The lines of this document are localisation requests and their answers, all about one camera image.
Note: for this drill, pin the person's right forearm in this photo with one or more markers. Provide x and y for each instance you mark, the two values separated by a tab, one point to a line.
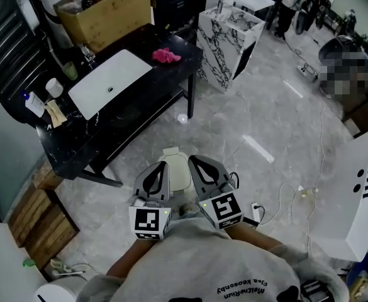
253	236

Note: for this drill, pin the green cup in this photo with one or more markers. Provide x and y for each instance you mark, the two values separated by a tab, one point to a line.
70	71

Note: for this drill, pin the black ribbed cabinet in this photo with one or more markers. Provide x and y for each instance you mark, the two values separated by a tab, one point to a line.
180	5

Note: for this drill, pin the white cabinet with black marks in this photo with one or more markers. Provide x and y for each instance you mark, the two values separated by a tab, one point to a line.
353	206

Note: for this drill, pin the white pump bottle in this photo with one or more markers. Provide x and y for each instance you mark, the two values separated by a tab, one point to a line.
35	105

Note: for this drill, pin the white plug adapter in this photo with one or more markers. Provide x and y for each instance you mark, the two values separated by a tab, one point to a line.
58	264

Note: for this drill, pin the frosted glass panel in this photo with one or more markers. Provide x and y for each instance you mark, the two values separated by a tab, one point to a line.
10	156

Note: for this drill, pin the small yellow bottle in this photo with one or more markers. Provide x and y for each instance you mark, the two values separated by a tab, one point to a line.
308	192

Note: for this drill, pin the white power strip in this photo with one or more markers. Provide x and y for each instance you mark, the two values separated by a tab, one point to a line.
304	71
255	212

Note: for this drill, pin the person's left forearm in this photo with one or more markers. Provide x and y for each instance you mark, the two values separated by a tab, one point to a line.
130	260

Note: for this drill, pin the plain brown cardboard box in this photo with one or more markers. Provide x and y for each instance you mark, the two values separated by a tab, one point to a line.
108	20

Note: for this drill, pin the chrome faucet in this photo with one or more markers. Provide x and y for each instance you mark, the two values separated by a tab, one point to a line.
87	55

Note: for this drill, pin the white table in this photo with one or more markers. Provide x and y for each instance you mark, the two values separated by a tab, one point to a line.
253	2

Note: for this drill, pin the white marble cabinet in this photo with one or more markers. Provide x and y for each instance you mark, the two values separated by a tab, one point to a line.
221	52

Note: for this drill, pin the grey ribbed metal appliance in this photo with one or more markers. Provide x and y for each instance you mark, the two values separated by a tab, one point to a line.
4	42

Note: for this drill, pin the small green object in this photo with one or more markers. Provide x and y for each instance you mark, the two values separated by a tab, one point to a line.
29	262

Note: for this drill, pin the black round chair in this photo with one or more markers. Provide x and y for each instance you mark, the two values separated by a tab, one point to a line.
334	44

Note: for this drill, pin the white cylinder tank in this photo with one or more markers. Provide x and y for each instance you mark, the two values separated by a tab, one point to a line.
56	20

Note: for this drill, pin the beige pedal trash bin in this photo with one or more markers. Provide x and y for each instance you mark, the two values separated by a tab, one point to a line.
171	150

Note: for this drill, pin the white cup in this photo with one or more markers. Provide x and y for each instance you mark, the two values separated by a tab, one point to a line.
54	88

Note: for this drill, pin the wooden pallet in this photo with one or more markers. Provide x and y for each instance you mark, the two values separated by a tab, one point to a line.
36	225

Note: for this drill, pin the black marble vanity table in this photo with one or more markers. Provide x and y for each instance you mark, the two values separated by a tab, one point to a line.
133	105

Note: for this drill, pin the white sink basin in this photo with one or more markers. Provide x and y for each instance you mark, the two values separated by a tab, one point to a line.
108	83

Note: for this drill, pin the person's grey sweatshirt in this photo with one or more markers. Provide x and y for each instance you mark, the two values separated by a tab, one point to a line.
196	263

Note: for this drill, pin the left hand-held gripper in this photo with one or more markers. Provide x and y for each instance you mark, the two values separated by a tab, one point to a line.
147	222

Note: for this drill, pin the brown wooden box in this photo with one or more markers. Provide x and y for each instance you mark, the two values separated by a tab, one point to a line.
363	115

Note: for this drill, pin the white plastic bag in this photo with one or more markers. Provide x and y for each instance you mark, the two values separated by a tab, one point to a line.
179	171

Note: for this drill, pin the pink cloth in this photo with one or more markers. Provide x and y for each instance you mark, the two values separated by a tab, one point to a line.
166	55

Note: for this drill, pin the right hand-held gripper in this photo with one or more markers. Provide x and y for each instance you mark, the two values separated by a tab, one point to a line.
223	209

